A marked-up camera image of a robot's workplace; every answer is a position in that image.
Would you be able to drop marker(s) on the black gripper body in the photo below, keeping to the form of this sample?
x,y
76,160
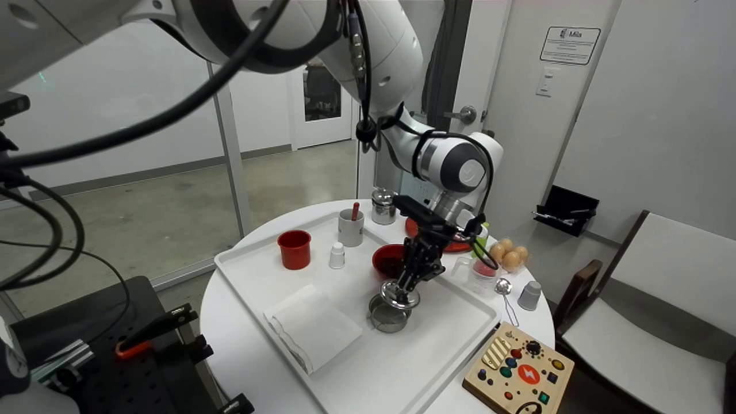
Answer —
x,y
425,257

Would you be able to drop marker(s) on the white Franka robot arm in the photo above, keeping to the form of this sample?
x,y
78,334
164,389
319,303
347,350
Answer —
x,y
383,54

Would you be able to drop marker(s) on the small silver pot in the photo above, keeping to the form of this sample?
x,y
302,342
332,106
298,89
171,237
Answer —
x,y
387,316

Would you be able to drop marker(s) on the red bowl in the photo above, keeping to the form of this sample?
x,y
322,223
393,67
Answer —
x,y
385,262

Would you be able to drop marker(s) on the red plate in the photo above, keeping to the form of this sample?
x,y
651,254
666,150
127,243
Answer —
x,y
460,247

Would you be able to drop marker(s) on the green bottle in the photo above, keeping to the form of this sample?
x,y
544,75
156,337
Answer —
x,y
480,244

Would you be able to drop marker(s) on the clear container with red food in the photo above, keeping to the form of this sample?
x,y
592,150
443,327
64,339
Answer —
x,y
486,273

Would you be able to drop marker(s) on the silver lidded canister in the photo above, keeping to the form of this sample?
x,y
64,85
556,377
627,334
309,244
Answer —
x,y
383,208

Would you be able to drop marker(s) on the small white shaker bottle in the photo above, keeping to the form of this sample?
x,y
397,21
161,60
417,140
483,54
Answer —
x,y
337,257

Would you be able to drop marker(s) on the brown egg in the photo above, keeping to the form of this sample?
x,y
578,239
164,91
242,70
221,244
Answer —
x,y
498,252
522,252
512,261

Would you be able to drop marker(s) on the white mug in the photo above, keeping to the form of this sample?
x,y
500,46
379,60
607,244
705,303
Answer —
x,y
351,230

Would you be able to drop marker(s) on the large white tray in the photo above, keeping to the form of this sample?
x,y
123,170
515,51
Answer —
x,y
360,360

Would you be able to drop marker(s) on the red spoon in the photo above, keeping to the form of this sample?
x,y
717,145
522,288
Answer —
x,y
354,211

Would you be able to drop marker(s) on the silver spoon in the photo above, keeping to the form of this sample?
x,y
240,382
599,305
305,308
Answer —
x,y
503,288

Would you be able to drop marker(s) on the folded white cloth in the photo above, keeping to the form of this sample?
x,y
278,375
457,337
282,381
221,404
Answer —
x,y
314,327

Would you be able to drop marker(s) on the red metal cup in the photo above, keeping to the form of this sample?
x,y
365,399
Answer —
x,y
294,249

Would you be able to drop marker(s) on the small grey cup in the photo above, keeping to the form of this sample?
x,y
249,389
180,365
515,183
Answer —
x,y
529,296

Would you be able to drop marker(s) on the wooden button board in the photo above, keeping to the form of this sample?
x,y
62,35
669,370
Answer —
x,y
521,374

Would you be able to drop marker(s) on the white door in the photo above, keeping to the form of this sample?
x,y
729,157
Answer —
x,y
529,115

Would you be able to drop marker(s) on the white seat wooden chair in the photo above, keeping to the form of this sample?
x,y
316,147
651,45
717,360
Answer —
x,y
658,307

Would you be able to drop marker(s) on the black perforated mounting table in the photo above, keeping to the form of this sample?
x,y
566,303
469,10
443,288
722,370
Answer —
x,y
100,323

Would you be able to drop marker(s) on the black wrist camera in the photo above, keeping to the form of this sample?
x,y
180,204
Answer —
x,y
415,212

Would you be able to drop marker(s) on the white glass wall post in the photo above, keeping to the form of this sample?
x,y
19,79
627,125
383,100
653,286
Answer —
x,y
231,152

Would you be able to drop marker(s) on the white paper wall sign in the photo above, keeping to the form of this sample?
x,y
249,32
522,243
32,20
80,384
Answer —
x,y
570,45

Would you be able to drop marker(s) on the silver metal bracket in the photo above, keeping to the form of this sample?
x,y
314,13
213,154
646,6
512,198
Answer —
x,y
61,361

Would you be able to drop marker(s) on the black camera stand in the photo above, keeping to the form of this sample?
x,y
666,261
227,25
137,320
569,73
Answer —
x,y
12,152

